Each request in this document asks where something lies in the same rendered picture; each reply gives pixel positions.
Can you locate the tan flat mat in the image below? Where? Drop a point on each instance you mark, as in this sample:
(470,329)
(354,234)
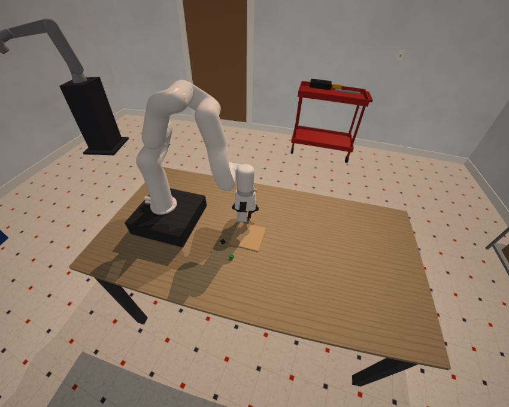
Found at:
(248,236)

